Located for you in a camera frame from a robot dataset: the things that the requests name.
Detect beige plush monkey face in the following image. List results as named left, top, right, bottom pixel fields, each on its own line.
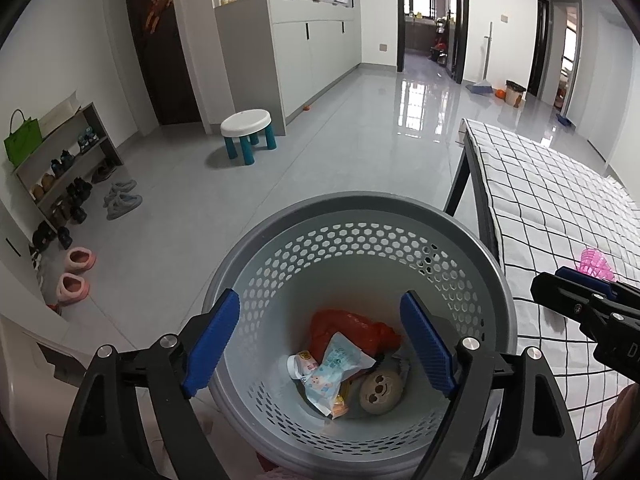
left=359, top=370, right=404, bottom=416

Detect red plastic bag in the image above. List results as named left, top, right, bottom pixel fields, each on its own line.
left=308, top=309, right=401, bottom=362

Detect baby wipes packet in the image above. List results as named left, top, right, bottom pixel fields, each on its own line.
left=302, top=333, right=375, bottom=418

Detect yellow plastic ring lid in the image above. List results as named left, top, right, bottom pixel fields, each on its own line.
left=334, top=379, right=352, bottom=411

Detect pink snack wrapper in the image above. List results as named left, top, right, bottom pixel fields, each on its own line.
left=286, top=351, right=318, bottom=380

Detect small trash bin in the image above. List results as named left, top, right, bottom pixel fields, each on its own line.
left=504, top=80, right=526, bottom=108

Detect pink plastic fan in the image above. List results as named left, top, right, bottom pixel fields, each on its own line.
left=577, top=248, right=615, bottom=282

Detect white checkered mattress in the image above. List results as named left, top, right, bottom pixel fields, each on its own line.
left=460, top=119, right=639, bottom=479

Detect pink slipper near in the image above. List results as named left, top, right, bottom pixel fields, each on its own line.
left=55, top=272, right=90, bottom=306

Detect pink slipper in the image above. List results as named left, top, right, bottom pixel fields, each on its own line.
left=64, top=247, right=96, bottom=274
left=55, top=272, right=90, bottom=306

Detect dark grey cloth scrap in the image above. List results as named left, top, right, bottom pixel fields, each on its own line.
left=378, top=349, right=411, bottom=386

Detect pink slipper far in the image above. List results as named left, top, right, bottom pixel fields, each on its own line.
left=64, top=247, right=96, bottom=274

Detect grey perforated laundry basket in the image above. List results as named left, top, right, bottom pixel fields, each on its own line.
left=206, top=193, right=516, bottom=479

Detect grey sneakers pair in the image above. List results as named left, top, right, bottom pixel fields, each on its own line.
left=103, top=180, right=143, bottom=221

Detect blue dustpan with broom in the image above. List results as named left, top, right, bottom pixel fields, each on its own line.
left=466, top=22, right=494, bottom=96

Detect shoe rack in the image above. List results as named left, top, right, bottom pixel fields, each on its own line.
left=12, top=103, right=122, bottom=240

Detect green handbag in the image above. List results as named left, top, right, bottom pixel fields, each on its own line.
left=4, top=108, right=42, bottom=168

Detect white stool teal legs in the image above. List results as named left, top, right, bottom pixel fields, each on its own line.
left=220, top=108, right=277, bottom=166

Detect grey sideboard cabinet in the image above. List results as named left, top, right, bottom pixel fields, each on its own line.
left=215, top=0, right=361, bottom=136

